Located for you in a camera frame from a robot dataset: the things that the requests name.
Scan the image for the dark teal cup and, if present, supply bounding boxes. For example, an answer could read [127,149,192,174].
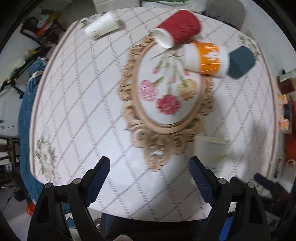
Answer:
[228,46,255,79]

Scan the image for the orange and white paper cup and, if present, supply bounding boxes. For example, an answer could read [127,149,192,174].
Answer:
[182,42,230,77]

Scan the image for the red ribbed paper cup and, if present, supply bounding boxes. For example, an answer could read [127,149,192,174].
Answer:
[152,9,202,49]

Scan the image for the white floral paper cup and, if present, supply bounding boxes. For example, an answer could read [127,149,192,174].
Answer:
[83,11,125,40]

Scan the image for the blue quilted fabric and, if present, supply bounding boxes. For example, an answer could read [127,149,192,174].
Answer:
[18,58,46,204]

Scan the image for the orange tissue pack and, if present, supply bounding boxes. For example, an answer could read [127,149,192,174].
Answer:
[278,95,290,134]

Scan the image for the black metal rack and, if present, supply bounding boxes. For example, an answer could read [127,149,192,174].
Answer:
[20,16,66,46]

